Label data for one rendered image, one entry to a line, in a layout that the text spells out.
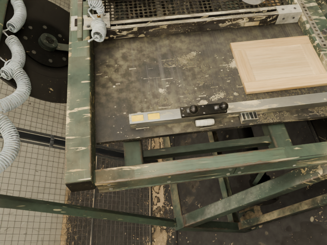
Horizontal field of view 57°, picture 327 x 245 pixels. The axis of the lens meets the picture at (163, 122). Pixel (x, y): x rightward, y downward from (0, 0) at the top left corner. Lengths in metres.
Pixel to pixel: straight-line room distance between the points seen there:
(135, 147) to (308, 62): 0.94
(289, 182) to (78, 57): 1.21
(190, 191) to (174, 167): 2.11
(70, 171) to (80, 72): 0.47
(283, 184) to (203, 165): 0.65
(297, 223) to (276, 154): 1.36
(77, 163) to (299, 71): 1.10
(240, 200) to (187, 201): 1.48
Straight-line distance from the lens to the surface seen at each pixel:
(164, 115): 1.30
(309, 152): 1.34
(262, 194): 1.80
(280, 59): 1.63
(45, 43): 1.94
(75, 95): 1.34
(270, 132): 1.43
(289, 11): 1.81
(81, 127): 1.25
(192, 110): 1.18
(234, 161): 1.22
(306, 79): 1.58
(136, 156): 1.30
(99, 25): 1.44
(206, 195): 3.12
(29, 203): 1.49
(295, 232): 2.59
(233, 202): 1.90
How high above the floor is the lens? 2.30
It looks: 37 degrees down
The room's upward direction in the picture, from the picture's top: 73 degrees counter-clockwise
